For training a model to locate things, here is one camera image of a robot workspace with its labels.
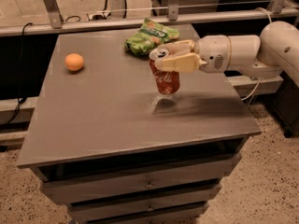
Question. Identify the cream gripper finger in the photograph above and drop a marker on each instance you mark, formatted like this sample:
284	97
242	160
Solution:
186	63
177	48

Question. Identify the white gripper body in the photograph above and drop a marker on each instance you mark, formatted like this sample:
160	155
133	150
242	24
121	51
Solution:
212	54

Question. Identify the red coke can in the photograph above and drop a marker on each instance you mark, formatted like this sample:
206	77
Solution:
167	82

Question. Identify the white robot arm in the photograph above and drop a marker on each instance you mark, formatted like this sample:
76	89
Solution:
274	51

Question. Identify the green chip bag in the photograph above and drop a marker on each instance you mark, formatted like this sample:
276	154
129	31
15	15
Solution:
150	35

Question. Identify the grey metal railing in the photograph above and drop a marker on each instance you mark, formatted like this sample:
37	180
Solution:
38	17

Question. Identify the white power strip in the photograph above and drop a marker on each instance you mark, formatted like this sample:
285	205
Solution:
97	16

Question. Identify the orange fruit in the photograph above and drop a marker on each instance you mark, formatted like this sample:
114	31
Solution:
74	62

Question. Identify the grey drawer cabinet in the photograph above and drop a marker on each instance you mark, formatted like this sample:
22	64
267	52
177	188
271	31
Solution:
109	146

